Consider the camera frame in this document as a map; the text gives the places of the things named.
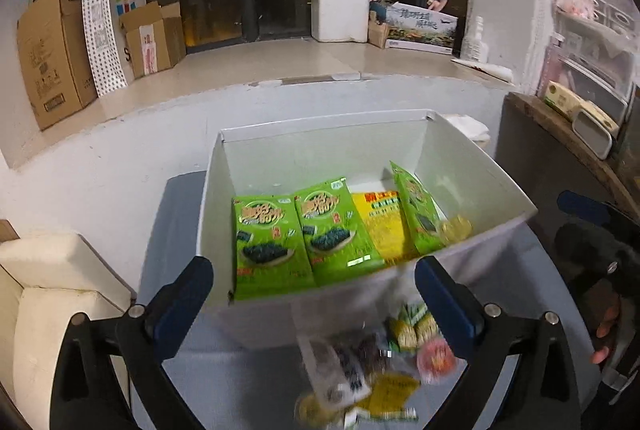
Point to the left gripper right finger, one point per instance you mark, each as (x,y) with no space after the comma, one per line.
(481,340)

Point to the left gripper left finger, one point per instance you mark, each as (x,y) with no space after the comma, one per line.
(149,335)

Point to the red jelly cup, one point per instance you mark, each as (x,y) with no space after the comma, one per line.
(435,361)

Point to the person's right hand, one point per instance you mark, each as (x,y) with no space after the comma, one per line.
(604,342)

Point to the small yellow jelly cup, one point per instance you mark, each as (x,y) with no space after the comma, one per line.
(454,230)

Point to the wooden side shelf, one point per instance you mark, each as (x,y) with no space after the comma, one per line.
(559,128)

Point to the yellow green snack packet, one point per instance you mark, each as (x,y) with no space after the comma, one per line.
(388,402)

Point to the cream sofa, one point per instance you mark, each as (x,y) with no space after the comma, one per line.
(45,280)

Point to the green seaweed packet right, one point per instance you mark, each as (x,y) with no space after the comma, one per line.
(419,211)

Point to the green seaweed packet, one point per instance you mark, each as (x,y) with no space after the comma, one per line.
(270,253)
(338,245)
(419,211)

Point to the brown meat snack packet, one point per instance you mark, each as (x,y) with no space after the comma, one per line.
(342,369)

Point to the green seaweed packet left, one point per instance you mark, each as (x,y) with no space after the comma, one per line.
(270,253)

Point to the tissue pack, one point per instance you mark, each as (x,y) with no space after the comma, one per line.
(473,129)

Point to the green seaweed packet middle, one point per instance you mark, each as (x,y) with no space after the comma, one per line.
(338,245)

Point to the white storage box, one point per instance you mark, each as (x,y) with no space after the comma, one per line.
(287,156)

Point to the white plastic bottle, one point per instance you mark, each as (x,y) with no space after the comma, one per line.
(473,46)

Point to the large cardboard box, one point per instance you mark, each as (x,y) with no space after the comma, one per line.
(54,60)

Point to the printed landscape gift box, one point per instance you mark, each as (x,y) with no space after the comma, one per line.
(420,29)

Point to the small open cardboard box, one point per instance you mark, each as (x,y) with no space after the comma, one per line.
(154,37)

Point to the white dotted paper bag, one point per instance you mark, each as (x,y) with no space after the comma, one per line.
(108,55)

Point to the white foam box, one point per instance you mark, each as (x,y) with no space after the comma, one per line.
(335,21)

